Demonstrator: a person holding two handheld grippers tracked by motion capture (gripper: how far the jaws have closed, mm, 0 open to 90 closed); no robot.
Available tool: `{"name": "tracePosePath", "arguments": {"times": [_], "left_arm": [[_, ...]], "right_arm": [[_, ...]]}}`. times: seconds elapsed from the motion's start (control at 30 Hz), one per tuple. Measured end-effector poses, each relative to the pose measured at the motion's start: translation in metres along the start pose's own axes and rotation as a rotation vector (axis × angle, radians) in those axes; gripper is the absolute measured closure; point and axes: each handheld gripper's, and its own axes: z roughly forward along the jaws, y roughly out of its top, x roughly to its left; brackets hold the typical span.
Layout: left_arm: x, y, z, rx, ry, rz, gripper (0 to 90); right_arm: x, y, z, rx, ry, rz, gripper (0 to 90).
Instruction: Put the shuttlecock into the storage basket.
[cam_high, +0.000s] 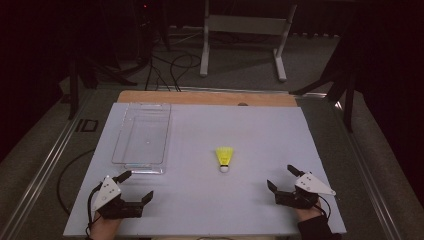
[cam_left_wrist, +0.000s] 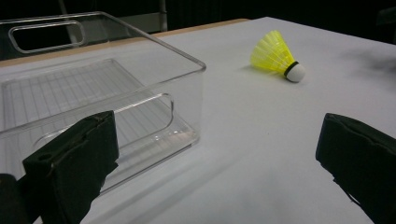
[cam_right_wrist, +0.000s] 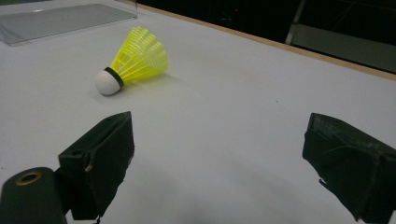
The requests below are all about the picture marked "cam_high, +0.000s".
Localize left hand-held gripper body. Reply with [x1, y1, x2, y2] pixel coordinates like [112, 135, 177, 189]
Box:
[91, 175, 144, 220]

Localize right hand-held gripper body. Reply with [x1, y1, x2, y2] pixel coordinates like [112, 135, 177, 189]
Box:
[274, 171, 337, 210]

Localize clear plastic tray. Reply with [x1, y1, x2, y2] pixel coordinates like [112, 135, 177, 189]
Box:
[111, 102, 173, 175]

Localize yellow shuttlecock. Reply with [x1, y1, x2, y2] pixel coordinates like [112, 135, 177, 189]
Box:
[215, 146, 235, 174]

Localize person's right hand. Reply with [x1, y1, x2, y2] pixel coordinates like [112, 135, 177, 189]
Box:
[294, 199, 324, 224]

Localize person's left hand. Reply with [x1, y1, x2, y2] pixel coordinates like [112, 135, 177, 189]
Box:
[88, 211, 123, 240]

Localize black sleeve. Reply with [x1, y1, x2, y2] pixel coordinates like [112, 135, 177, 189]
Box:
[297, 214, 343, 240]

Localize black tripod stand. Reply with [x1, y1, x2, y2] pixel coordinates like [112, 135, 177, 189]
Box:
[67, 0, 152, 121]

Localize white metal stand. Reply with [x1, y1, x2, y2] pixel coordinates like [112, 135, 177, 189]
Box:
[199, 0, 299, 83]

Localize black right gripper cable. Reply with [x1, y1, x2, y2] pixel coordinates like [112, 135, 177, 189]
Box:
[312, 194, 332, 221]

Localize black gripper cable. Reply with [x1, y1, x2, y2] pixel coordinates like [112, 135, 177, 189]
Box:
[85, 185, 102, 240]
[312, 194, 332, 221]

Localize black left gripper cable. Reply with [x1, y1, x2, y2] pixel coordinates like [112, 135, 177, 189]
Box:
[85, 185, 102, 240]

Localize black floor cable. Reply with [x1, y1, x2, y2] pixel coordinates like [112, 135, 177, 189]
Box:
[56, 148, 96, 216]

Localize metal floor rail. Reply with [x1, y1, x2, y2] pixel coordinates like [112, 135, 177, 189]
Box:
[0, 89, 96, 240]
[328, 96, 403, 240]

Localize black floor cables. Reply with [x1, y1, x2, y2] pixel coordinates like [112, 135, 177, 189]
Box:
[144, 53, 202, 93]

